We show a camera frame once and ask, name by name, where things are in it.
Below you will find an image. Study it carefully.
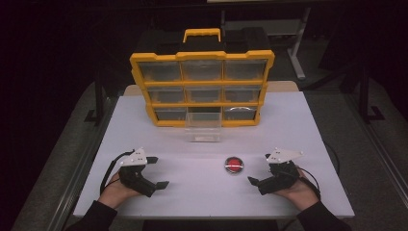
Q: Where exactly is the aluminium rail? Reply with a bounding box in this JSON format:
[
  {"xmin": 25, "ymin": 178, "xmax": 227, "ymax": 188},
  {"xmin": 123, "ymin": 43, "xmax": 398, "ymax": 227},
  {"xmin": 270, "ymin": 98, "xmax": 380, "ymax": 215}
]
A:
[
  {"xmin": 344, "ymin": 92, "xmax": 408, "ymax": 210},
  {"xmin": 47, "ymin": 95, "xmax": 118, "ymax": 231}
]

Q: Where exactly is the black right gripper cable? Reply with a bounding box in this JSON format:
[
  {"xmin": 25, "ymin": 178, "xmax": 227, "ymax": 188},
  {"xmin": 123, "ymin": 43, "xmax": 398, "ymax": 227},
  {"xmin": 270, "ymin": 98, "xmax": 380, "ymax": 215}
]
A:
[{"xmin": 296, "ymin": 166, "xmax": 322, "ymax": 201}]

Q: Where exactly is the red round tin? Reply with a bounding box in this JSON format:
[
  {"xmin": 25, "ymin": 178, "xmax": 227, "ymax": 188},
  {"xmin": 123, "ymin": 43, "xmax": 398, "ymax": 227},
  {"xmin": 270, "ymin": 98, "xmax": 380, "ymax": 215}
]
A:
[{"xmin": 223, "ymin": 156, "xmax": 244, "ymax": 175}]

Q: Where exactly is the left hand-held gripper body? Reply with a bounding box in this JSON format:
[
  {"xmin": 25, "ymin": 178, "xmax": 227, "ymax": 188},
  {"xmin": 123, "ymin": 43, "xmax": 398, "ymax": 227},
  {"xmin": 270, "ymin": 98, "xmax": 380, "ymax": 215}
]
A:
[{"xmin": 117, "ymin": 146, "xmax": 158, "ymax": 198}]

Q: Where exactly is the round shiny object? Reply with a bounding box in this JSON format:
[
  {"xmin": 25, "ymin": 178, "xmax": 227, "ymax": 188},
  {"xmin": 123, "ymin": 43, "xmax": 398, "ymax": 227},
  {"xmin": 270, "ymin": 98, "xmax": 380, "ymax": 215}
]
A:
[{"xmin": 228, "ymin": 106, "xmax": 255, "ymax": 114}]

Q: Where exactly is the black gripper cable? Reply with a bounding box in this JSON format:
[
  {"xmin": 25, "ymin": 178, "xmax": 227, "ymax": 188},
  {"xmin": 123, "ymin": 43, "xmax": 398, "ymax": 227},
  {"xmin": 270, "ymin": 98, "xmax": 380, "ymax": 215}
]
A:
[
  {"xmin": 296, "ymin": 166, "xmax": 322, "ymax": 201},
  {"xmin": 99, "ymin": 149, "xmax": 136, "ymax": 195}
]

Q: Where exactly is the yellow black drawer organizer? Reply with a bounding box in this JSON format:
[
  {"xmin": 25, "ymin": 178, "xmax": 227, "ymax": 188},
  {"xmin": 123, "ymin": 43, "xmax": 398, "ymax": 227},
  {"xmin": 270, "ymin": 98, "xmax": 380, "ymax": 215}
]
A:
[{"xmin": 129, "ymin": 27, "xmax": 276, "ymax": 128}]

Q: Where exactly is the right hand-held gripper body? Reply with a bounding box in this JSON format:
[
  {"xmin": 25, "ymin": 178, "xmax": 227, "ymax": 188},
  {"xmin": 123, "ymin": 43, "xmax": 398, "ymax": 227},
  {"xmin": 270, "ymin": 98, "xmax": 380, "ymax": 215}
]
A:
[{"xmin": 257, "ymin": 147, "xmax": 304, "ymax": 196}]

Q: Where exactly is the person's right hand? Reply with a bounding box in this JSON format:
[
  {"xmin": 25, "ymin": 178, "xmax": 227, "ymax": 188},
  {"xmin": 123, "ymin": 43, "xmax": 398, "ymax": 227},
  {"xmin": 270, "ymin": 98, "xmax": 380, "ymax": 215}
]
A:
[{"xmin": 273, "ymin": 167, "xmax": 320, "ymax": 212}]

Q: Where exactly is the set of closed clear drawers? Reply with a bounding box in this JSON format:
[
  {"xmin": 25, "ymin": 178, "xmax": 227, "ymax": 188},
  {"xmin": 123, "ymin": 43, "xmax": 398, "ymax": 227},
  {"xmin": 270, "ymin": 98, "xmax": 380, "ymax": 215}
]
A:
[{"xmin": 138, "ymin": 59, "xmax": 268, "ymax": 122}]

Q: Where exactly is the person's left hand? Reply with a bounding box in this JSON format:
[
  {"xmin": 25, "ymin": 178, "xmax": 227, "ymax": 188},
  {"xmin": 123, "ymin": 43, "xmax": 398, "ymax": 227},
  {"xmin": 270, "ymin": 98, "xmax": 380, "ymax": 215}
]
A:
[{"xmin": 98, "ymin": 171, "xmax": 142, "ymax": 210}]

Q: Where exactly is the clear plastic drawer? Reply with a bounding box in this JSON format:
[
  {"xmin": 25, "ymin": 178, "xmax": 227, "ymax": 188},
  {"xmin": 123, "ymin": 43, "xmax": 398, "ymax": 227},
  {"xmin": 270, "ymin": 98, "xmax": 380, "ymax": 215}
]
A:
[{"xmin": 184, "ymin": 111, "xmax": 223, "ymax": 143}]

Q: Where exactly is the white metal desk frame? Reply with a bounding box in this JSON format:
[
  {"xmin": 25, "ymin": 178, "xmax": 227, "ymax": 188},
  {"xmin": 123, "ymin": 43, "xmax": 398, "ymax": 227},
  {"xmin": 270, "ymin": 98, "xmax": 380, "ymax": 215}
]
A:
[{"xmin": 220, "ymin": 6, "xmax": 313, "ymax": 81}]

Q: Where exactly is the black metal stand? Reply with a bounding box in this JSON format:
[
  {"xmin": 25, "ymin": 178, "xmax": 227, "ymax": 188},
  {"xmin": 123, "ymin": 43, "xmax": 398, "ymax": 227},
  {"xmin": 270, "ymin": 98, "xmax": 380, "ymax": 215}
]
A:
[
  {"xmin": 84, "ymin": 71, "xmax": 109, "ymax": 127},
  {"xmin": 354, "ymin": 62, "xmax": 386, "ymax": 125}
]

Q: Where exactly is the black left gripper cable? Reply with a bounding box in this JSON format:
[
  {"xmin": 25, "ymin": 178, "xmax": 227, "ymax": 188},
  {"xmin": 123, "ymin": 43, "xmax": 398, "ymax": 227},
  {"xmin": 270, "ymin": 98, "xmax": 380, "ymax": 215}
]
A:
[{"xmin": 99, "ymin": 149, "xmax": 136, "ymax": 195}]

